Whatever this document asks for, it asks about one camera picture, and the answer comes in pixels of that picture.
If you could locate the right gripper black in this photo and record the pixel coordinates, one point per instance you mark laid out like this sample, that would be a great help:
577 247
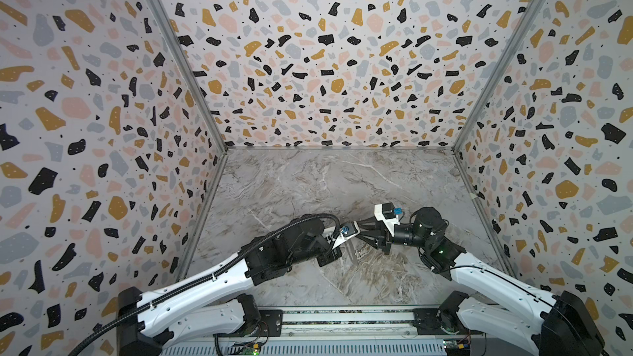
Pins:
384 239

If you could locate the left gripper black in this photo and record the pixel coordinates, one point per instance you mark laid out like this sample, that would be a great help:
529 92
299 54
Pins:
332 255

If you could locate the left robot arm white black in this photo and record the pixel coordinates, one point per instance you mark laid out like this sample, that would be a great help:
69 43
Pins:
148 320

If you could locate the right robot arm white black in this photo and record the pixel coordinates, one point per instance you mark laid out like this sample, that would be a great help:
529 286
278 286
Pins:
533 319

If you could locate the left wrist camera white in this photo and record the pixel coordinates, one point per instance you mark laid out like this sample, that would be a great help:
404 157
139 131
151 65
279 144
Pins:
343 234

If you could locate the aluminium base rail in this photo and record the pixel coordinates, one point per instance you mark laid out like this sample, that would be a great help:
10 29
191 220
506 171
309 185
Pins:
341 322

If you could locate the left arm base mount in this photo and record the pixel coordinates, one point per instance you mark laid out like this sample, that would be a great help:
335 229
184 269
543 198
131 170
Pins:
268 323

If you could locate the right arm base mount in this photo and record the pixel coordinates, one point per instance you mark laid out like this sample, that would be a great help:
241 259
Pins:
433 321

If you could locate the white perforated cable duct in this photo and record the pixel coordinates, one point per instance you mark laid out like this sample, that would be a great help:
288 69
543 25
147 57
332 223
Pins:
359 347

